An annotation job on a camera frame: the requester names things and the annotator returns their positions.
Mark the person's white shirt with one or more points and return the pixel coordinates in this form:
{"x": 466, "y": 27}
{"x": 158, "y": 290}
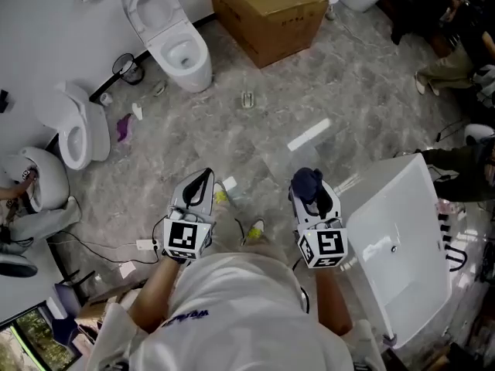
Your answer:
{"x": 239, "y": 315}

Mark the person's beige trousers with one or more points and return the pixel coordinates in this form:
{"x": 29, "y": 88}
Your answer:
{"x": 236, "y": 226}

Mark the person's left forearm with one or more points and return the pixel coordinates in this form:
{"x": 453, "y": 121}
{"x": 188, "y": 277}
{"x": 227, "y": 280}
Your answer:
{"x": 154, "y": 296}

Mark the black wall fixture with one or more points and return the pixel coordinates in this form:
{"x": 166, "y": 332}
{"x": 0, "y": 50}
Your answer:
{"x": 4, "y": 101}

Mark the white toilet with tank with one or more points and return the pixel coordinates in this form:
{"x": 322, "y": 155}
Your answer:
{"x": 77, "y": 130}

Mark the white power adapter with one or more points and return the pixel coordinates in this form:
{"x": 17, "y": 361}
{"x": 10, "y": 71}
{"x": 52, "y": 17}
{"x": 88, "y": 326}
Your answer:
{"x": 145, "y": 244}

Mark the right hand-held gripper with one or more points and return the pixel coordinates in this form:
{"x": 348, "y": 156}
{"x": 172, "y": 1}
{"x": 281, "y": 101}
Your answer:
{"x": 323, "y": 242}

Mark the white paper sheet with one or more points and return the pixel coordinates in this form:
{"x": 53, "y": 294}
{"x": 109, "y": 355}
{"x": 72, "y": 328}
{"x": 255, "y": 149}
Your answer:
{"x": 127, "y": 269}
{"x": 229, "y": 183}

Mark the white paper roll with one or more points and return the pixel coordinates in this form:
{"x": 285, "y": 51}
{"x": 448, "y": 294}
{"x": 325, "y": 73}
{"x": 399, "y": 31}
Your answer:
{"x": 106, "y": 98}

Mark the white crumpled tissue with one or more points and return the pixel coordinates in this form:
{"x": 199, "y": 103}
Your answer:
{"x": 137, "y": 111}

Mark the white rectangular basin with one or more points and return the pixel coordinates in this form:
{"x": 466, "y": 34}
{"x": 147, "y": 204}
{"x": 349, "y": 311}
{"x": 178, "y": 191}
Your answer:
{"x": 390, "y": 222}

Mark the purple cloth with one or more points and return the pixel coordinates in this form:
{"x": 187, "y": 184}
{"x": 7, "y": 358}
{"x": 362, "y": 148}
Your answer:
{"x": 124, "y": 128}

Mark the person's yellow white left shoe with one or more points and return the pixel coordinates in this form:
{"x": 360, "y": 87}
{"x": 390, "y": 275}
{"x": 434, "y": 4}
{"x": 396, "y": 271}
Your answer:
{"x": 220, "y": 195}

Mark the small white floor item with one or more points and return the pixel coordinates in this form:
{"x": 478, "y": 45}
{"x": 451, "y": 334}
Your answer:
{"x": 159, "y": 88}

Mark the white rounded toilet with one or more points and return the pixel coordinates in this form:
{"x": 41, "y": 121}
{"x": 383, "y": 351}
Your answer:
{"x": 50, "y": 176}

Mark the large cardboard box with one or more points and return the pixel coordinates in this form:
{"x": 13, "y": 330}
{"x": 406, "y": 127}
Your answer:
{"x": 270, "y": 25}

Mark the person's yellow white right shoe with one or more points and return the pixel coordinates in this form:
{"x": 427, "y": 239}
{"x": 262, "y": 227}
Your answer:
{"x": 255, "y": 231}

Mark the dark blue cloth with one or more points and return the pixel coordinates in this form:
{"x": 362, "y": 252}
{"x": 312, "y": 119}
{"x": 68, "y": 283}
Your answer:
{"x": 305, "y": 182}

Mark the white toilet with raised lid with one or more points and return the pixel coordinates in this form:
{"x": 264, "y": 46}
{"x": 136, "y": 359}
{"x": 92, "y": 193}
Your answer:
{"x": 170, "y": 33}

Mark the person's yellow white shoe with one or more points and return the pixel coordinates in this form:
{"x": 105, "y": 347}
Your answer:
{"x": 255, "y": 231}
{"x": 220, "y": 195}

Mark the flattened cardboard pieces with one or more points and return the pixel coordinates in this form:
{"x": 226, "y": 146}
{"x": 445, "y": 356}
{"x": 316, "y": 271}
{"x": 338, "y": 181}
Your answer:
{"x": 104, "y": 307}

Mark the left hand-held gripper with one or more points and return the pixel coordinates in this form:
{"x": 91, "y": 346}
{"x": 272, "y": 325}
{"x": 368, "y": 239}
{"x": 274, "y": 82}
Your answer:
{"x": 188, "y": 238}

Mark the person's right forearm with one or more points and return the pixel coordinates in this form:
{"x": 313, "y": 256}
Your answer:
{"x": 332, "y": 303}

